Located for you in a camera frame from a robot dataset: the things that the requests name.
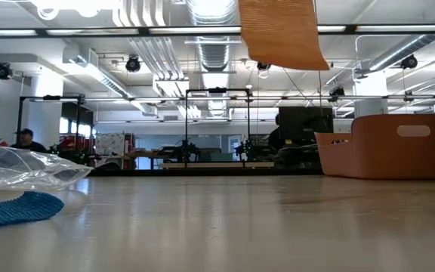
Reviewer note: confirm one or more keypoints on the orange elastic bandage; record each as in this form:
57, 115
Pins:
281, 34

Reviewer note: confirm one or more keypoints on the blue elastic bandage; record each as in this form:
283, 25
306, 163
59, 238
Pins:
17, 209

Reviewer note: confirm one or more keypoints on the person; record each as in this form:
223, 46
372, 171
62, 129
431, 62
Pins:
276, 141
28, 145

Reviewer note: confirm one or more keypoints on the large black monitor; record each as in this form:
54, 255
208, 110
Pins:
300, 124

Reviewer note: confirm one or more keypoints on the white ceiling pipe bundle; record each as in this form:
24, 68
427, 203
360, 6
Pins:
153, 53

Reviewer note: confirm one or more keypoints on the white patterned board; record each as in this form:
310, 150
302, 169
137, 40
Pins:
110, 143

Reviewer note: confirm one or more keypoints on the orange plastic bin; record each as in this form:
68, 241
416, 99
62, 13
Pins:
376, 155

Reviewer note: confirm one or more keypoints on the clear plastic bag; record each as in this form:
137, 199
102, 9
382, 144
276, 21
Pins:
21, 174

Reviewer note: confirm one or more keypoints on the black background rig frame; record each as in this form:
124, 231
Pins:
20, 121
186, 128

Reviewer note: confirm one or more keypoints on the silver ribbed ventilation duct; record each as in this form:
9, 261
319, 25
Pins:
398, 51
213, 56

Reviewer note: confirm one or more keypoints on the white rectangular air duct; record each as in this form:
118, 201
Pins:
89, 68

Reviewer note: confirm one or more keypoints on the black aluminium rig frame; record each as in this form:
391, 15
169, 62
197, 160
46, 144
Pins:
349, 29

